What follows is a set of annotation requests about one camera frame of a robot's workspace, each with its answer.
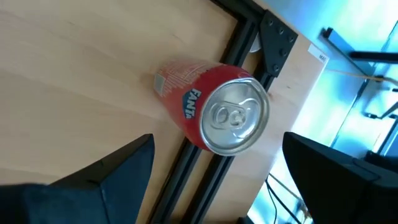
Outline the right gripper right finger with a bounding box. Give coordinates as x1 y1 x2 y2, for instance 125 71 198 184
282 131 398 224

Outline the beige cable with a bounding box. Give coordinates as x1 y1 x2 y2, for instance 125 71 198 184
326 68 398 86

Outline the black desk foot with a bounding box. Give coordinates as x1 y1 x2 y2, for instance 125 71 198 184
321 27 398 77

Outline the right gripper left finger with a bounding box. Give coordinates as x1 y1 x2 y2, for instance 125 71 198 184
0 133 155 224

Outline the white paper label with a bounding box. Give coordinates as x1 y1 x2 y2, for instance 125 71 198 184
307 43 330 65

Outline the black cable bundle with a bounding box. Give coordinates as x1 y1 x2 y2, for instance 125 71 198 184
264 173 308 224

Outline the orange Fanta can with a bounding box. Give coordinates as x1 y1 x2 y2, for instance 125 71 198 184
154 60 271 157

